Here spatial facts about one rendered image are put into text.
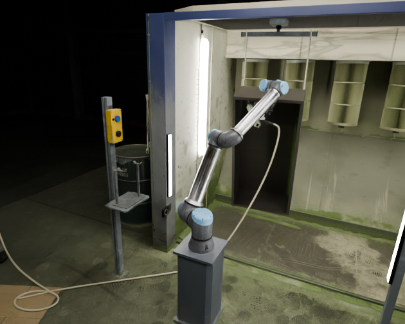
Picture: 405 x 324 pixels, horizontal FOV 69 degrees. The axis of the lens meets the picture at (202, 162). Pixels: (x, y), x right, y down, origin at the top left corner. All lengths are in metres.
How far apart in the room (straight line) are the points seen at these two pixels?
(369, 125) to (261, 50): 1.63
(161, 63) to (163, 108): 0.38
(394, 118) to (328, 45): 1.05
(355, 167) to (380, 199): 0.46
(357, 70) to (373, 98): 0.55
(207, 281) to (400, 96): 2.77
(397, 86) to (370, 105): 0.47
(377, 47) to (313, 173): 1.57
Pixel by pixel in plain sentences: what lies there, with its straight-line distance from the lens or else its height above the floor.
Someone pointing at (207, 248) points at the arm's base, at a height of 0.67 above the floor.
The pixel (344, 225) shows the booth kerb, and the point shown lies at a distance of 3.99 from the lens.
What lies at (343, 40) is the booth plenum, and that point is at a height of 2.18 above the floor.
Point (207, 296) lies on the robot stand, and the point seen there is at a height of 0.34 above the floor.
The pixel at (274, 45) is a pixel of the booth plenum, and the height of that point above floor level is 2.12.
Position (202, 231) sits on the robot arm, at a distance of 2.10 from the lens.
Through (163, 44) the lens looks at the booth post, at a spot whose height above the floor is 2.04.
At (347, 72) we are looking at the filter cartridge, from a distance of 3.76.
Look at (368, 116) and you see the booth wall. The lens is 4.20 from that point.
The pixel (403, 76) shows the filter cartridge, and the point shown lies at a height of 1.83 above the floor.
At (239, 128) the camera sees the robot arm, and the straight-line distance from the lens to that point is 2.09.
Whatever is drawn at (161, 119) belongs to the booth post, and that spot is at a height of 1.41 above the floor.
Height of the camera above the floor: 1.91
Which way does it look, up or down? 19 degrees down
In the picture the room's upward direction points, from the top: 2 degrees clockwise
